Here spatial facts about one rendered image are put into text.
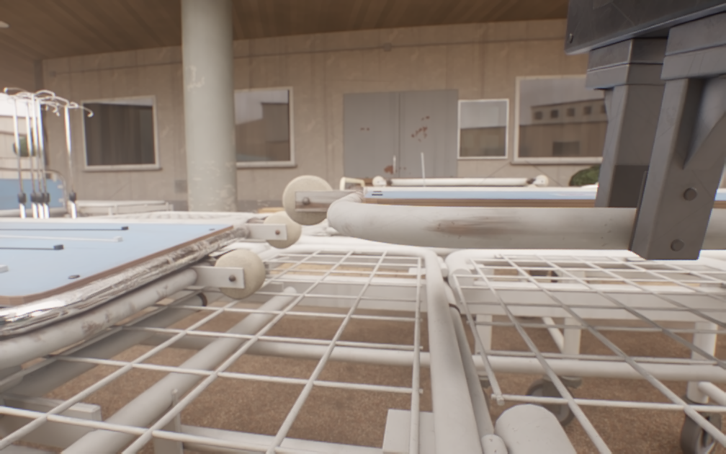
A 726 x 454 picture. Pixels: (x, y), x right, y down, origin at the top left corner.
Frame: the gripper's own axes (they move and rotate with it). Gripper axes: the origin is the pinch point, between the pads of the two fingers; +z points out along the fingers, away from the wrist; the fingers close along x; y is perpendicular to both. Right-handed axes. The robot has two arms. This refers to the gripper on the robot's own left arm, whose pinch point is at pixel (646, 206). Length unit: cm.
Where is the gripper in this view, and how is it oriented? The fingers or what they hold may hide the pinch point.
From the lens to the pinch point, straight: 23.4
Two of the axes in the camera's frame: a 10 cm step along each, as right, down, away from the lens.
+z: 0.1, 9.6, 3.0
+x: 0.4, -3.0, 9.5
